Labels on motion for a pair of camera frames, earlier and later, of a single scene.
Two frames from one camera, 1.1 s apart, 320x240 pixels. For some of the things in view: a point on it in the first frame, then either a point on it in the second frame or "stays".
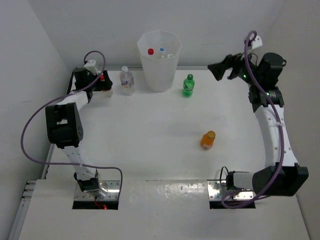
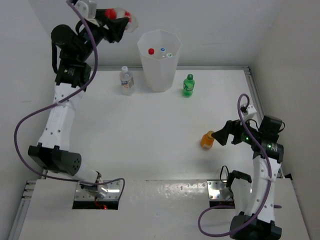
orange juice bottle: x=207 y=140 stays
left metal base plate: x=112 y=187 stays
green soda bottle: x=188 y=85 stays
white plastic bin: x=159 y=70 stays
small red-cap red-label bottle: x=108 y=92 -> x=132 y=24
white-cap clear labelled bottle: x=127 y=81 stays
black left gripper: x=104 y=85 -> x=115 y=26
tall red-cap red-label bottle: x=150 y=51 stays
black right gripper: x=230 y=61 -> x=231 y=127
